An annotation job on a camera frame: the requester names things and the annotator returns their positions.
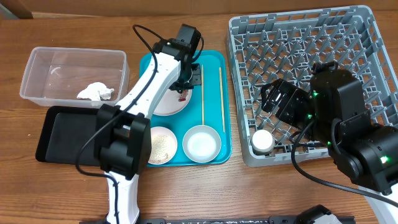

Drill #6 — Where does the black rail at bottom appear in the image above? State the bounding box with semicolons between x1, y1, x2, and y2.
79;204;355;224

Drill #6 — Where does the white paper cup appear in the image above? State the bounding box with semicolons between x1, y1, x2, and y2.
251;129;275;155

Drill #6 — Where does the black plastic tray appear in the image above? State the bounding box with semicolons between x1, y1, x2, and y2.
35;106;98;165

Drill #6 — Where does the red snack wrapper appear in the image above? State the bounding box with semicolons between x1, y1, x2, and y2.
178;90;188;101

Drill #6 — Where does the grey dishwasher rack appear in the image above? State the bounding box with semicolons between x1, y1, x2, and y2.
226;6;397;167

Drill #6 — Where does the white round plate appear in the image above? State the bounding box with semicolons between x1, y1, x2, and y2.
154;89;192;116

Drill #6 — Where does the clear plastic bin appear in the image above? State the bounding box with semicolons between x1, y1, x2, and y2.
19;47;130;108

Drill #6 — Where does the grey small bowl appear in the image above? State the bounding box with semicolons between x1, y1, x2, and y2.
182;125;221;164

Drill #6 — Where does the wooden chopstick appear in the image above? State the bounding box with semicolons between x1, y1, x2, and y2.
200;64;205;125
218;67;225;133

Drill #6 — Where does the teal plastic tray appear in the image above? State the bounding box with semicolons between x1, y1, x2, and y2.
151;50;233;167

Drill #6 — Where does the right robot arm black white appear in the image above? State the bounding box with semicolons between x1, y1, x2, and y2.
261;62;397;223

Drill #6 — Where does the right wooden chopstick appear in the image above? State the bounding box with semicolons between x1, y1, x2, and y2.
218;67;225;133

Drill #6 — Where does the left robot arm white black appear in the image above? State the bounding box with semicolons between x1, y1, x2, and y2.
75;24;204;223

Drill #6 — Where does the white tissue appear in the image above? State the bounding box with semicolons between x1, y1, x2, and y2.
77;82;114;101

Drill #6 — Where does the left wooden chopstick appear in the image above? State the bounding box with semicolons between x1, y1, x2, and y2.
200;64;205;125

